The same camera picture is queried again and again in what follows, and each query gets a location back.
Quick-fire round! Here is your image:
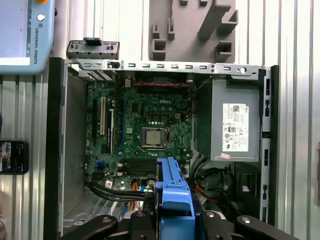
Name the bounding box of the metal expansion slot retainer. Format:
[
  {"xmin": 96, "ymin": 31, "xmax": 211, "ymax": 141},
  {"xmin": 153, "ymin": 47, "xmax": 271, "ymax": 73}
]
[{"xmin": 65, "ymin": 37, "xmax": 121, "ymax": 61}]

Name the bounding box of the green motherboard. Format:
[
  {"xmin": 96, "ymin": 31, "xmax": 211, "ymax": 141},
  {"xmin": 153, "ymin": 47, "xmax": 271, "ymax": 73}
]
[{"xmin": 84, "ymin": 79, "xmax": 195, "ymax": 198}]

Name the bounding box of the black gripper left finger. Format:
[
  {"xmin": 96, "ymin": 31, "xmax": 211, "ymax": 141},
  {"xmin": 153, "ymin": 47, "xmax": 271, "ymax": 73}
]
[{"xmin": 59, "ymin": 210, "xmax": 159, "ymax": 240}]

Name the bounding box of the black smartphone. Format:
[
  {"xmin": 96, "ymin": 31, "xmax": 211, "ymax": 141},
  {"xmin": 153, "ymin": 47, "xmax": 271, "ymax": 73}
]
[{"xmin": 0, "ymin": 140, "xmax": 30, "ymax": 175}]

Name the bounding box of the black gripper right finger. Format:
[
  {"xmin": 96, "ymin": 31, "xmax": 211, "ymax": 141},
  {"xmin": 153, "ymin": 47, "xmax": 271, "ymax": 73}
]
[{"xmin": 199, "ymin": 210, "xmax": 302, "ymax": 240}]

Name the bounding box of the black PC case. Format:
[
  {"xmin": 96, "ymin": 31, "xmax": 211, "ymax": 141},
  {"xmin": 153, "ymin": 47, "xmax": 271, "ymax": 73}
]
[{"xmin": 46, "ymin": 56, "xmax": 280, "ymax": 238}]

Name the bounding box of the silver CPU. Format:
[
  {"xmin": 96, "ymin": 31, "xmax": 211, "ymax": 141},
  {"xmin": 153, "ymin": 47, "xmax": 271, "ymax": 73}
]
[{"xmin": 146, "ymin": 129, "xmax": 163, "ymax": 146}]

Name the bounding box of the grey power supply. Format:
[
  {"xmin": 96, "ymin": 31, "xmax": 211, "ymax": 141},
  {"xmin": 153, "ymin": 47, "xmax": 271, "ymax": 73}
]
[{"xmin": 193, "ymin": 74, "xmax": 262, "ymax": 163}]

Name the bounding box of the blue SATA wire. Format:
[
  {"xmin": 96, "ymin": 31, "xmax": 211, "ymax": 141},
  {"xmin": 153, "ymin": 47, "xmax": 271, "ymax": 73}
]
[{"xmin": 121, "ymin": 199, "xmax": 131, "ymax": 218}]

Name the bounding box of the person's left hand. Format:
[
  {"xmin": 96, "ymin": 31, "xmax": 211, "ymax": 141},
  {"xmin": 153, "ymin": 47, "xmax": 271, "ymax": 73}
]
[{"xmin": 0, "ymin": 191, "xmax": 13, "ymax": 240}]

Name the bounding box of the grey parts rack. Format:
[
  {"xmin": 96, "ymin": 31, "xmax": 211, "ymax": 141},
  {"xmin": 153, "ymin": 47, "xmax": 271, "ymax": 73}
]
[{"xmin": 148, "ymin": 0, "xmax": 240, "ymax": 62}]

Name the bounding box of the CPU socket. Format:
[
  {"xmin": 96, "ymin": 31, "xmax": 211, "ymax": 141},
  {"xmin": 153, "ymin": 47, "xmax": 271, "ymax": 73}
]
[{"xmin": 139, "ymin": 126, "xmax": 173, "ymax": 151}]

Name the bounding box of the red twisted fan wire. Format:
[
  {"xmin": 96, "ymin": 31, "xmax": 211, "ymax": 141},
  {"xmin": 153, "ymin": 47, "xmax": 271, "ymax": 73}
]
[{"xmin": 132, "ymin": 79, "xmax": 193, "ymax": 88}]

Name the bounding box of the hard disk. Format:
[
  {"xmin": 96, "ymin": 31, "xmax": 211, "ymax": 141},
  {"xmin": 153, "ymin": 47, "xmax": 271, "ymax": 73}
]
[{"xmin": 154, "ymin": 156, "xmax": 201, "ymax": 240}]

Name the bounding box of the white expansion slot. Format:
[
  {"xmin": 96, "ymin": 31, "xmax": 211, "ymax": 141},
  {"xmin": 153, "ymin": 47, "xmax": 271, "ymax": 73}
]
[{"xmin": 99, "ymin": 95, "xmax": 106, "ymax": 135}]

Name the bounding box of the black RAM slot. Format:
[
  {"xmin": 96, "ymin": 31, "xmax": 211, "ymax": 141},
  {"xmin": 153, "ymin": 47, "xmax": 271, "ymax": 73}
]
[
  {"xmin": 117, "ymin": 171, "xmax": 190, "ymax": 177},
  {"xmin": 117, "ymin": 167, "xmax": 190, "ymax": 173},
  {"xmin": 117, "ymin": 163, "xmax": 190, "ymax": 169},
  {"xmin": 117, "ymin": 159, "xmax": 190, "ymax": 165}
]

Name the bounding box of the thick black cable bundle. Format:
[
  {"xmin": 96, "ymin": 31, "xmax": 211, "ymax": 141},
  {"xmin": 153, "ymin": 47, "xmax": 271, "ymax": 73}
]
[{"xmin": 84, "ymin": 178, "xmax": 153, "ymax": 201}]

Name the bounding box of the black expansion slot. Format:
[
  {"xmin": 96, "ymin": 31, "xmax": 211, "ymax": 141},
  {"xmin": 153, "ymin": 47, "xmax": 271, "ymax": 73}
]
[{"xmin": 92, "ymin": 99, "xmax": 99, "ymax": 141}]

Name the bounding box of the pale blue teach pendant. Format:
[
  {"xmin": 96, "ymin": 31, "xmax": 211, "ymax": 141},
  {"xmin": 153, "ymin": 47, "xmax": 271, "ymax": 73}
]
[{"xmin": 0, "ymin": 0, "xmax": 56, "ymax": 76}]

